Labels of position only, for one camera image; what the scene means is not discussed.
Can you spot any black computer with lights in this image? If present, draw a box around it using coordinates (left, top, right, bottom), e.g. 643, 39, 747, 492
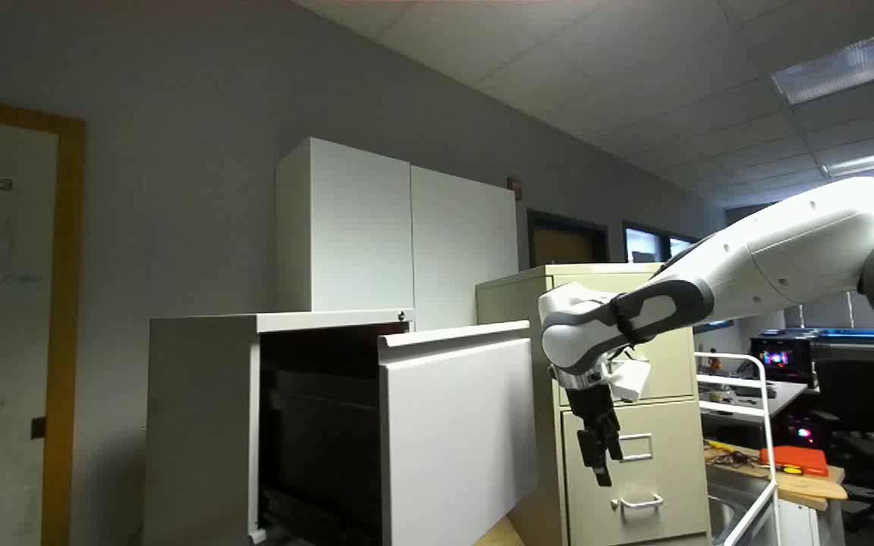
753, 337, 823, 385

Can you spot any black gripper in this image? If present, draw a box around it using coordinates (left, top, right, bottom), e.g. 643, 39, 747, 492
564, 381, 624, 488

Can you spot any wood framed whiteboard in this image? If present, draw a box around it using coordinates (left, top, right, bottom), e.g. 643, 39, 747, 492
0, 95, 91, 546

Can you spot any white metal cart frame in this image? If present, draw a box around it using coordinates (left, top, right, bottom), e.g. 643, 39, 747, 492
692, 347, 780, 546

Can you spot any dark framed window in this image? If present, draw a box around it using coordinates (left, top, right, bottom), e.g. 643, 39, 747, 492
621, 222, 701, 268

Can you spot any dark framed door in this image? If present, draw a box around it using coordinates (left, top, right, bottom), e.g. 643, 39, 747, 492
525, 208, 613, 273

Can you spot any black office chair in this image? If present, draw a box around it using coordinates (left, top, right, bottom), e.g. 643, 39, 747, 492
814, 354, 874, 534

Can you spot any white tall wall cabinet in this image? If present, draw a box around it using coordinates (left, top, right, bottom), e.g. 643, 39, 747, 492
274, 135, 521, 334

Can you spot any white low cabinet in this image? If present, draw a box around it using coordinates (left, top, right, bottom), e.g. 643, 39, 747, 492
142, 311, 416, 546

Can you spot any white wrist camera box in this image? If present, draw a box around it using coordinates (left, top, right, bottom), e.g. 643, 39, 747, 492
604, 354, 657, 404

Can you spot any white cabinet drawer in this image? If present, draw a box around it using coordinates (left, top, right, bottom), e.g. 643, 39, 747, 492
257, 320, 542, 546

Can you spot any orange tool case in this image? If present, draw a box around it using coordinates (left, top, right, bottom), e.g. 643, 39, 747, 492
755, 442, 832, 479

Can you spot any beige metal file cabinet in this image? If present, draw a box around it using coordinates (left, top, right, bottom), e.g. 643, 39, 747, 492
473, 260, 713, 546

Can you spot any wooden workbench top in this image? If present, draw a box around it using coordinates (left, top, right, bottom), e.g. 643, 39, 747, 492
704, 439, 850, 512

